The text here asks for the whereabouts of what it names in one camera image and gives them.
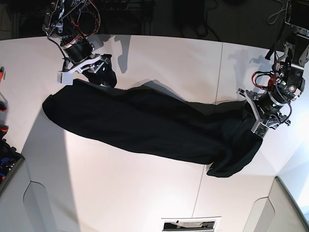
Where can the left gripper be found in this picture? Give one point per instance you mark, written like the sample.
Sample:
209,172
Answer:
266,108

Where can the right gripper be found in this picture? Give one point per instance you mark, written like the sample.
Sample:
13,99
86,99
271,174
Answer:
90,66

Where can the black t-shirt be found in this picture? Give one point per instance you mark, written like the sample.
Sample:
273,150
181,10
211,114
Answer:
148,121

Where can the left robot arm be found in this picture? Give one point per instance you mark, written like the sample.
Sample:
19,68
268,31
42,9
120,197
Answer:
284,83

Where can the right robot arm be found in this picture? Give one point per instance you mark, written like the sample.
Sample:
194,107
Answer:
68,24

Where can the red black clamp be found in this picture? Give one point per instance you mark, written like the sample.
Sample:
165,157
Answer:
3,128
3,103

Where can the bin of dark clothes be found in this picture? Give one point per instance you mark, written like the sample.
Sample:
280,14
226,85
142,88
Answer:
10,160

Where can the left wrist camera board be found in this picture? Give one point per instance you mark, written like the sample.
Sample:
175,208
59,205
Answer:
260,128

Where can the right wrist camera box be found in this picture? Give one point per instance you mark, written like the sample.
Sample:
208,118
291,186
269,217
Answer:
65,78

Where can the red handled screwdriver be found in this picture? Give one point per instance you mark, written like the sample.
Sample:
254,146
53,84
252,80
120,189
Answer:
2,73

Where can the right grey table bracket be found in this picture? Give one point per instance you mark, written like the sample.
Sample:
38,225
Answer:
261,216

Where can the grey table bracket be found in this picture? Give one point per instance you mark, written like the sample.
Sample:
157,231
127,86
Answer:
38,208
261,216

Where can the left grey table bracket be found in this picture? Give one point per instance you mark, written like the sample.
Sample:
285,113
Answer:
38,208

